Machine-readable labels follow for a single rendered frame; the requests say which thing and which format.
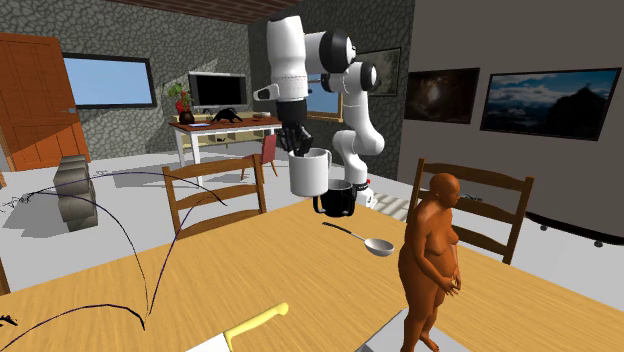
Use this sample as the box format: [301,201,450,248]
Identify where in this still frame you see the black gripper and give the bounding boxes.
[276,99,315,158]

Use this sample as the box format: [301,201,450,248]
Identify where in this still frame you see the white mug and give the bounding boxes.
[287,147,334,199]

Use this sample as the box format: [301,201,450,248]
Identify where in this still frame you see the red chair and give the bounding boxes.
[240,133,280,184]

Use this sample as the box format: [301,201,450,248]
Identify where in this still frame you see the wooden-framed window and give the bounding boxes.
[306,72,345,124]

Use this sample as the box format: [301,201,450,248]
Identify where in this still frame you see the black mug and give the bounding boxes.
[312,179,359,219]

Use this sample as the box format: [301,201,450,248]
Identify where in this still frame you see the white desk with monitor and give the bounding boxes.
[167,71,285,187]

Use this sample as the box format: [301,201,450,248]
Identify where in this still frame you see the wooden chair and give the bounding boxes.
[161,154,269,241]
[406,156,536,266]

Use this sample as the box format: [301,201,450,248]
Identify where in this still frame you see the brown human figure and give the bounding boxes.
[397,172,463,352]

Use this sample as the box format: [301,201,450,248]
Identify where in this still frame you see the thin dark curved stems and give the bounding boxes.
[0,169,228,352]

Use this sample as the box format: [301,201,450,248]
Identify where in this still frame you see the black-framed window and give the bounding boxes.
[61,51,159,110]

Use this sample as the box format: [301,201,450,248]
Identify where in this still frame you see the grey stepped block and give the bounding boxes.
[51,154,100,233]

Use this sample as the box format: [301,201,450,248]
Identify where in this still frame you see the orange wooden door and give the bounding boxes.
[0,32,92,173]

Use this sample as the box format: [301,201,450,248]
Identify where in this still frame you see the black low cabinet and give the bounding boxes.
[527,210,624,248]

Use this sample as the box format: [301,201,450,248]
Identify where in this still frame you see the grey landscape wall picture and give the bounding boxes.
[354,46,403,98]

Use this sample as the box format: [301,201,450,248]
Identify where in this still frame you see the silver ladle with black handle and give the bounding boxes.
[321,221,396,258]

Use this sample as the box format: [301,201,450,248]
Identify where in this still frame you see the dark wall picture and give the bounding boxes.
[403,66,482,126]

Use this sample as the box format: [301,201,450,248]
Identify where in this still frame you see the knife with yellow handle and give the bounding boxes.
[184,302,290,352]

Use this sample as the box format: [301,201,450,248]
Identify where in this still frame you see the wide mountain wall picture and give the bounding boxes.
[479,67,623,143]

